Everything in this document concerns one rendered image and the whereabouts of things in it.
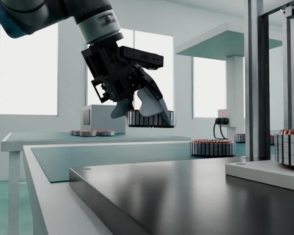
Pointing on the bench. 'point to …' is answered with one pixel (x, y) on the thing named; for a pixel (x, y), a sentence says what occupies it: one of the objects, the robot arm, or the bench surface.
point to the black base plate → (187, 199)
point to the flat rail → (275, 6)
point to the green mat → (114, 156)
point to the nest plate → (268, 174)
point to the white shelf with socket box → (230, 75)
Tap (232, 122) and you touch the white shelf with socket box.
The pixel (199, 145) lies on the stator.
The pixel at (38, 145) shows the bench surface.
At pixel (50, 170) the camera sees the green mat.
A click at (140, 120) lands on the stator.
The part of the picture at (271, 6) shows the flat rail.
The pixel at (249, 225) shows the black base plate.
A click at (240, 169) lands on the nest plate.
